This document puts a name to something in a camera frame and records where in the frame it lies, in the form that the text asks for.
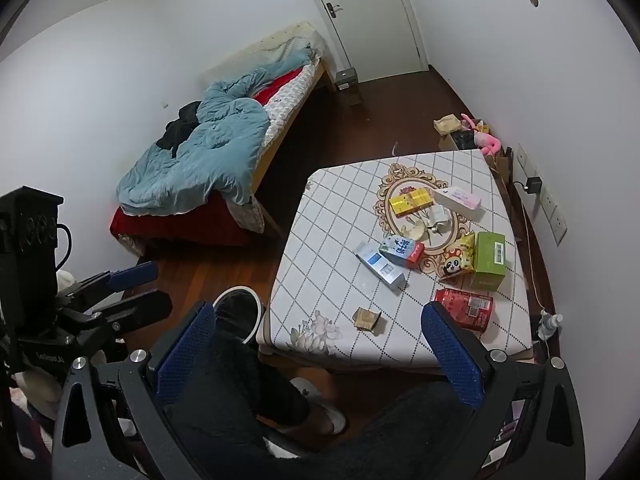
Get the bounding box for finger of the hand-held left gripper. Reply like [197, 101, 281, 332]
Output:
[60, 290, 174, 347]
[59, 262, 160, 306]

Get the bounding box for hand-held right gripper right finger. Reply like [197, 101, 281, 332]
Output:
[421, 302, 587, 480]

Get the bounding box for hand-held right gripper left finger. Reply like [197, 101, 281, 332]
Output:
[50, 300, 217, 480]

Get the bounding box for white rimmed trash bin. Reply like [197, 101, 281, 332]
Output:
[212, 285, 265, 347]

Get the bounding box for white pink box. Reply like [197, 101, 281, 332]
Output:
[432, 185, 482, 221]

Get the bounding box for yellow cigarette box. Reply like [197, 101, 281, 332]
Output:
[388, 187, 435, 219]

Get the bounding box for red snack packet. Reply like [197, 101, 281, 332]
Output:
[433, 287, 495, 332]

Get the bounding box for person's black pants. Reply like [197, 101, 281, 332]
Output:
[164, 330, 502, 480]

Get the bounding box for brown crumpled cardboard piece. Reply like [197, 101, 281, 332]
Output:
[352, 306, 384, 334]

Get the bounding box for yellow panda snack packet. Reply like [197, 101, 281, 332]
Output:
[439, 232, 476, 281]

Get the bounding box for clear spray bottle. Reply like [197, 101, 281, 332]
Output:
[537, 312, 564, 339]

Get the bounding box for green cardboard box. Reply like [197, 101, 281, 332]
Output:
[469, 231, 507, 292]

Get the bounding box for blue white long box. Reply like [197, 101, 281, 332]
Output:
[354, 240, 407, 294]

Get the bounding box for blue green milk carton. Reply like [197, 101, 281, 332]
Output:
[378, 234, 425, 270]

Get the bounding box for white slipper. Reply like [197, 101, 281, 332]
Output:
[279, 399, 349, 436]
[289, 377, 322, 402]

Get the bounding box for beige crumpled paper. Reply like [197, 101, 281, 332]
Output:
[399, 215, 436, 242]

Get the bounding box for pale cloth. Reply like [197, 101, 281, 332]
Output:
[9, 355, 109, 422]

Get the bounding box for small white box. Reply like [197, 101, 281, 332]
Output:
[427, 204, 451, 234]

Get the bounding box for light blue duvet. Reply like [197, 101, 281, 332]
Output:
[115, 47, 321, 216]

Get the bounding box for black garment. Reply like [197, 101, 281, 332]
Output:
[157, 101, 204, 157]

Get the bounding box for brown paper bag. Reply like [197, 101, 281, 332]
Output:
[487, 147, 514, 187]

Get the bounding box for wooden bed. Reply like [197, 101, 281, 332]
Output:
[109, 20, 337, 249]

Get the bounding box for black bag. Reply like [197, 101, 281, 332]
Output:
[439, 130, 482, 152]

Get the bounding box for pink plush toy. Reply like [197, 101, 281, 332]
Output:
[459, 113, 502, 157]

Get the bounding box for beige crumpled paper bag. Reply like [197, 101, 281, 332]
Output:
[433, 113, 469, 136]

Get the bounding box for white patterned bed sheet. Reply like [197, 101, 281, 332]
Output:
[259, 62, 321, 152]

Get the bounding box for white door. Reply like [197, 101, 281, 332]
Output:
[292, 0, 429, 84]

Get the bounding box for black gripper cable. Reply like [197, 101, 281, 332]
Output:
[56, 224, 74, 272]

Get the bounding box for white charger cable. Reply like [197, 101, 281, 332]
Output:
[517, 184, 547, 312]

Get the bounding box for white wall socket row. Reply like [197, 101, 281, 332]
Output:
[514, 143, 569, 247]

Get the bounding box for floral tablecloth with gold ring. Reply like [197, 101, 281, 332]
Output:
[255, 147, 534, 362]

